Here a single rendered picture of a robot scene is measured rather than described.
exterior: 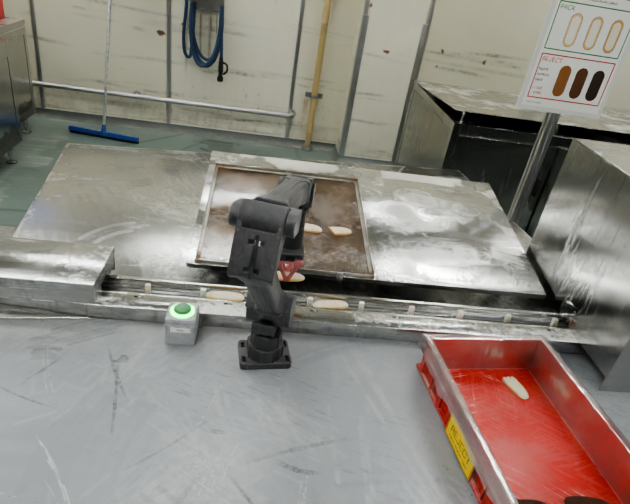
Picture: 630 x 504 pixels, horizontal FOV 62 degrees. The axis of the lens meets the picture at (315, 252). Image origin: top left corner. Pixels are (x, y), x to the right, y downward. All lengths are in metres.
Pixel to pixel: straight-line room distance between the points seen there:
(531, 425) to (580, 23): 1.35
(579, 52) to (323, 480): 1.64
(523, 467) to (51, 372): 1.00
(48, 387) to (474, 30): 4.58
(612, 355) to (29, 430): 1.30
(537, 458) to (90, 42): 4.66
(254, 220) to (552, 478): 0.80
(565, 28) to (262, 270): 1.52
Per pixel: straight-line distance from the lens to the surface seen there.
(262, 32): 4.87
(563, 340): 1.56
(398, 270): 1.54
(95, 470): 1.07
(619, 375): 1.51
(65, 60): 5.25
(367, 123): 4.79
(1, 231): 1.79
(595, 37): 2.13
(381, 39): 4.65
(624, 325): 1.45
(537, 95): 2.09
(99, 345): 1.30
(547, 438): 1.31
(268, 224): 0.82
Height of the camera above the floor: 1.67
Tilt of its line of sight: 30 degrees down
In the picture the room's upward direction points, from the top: 10 degrees clockwise
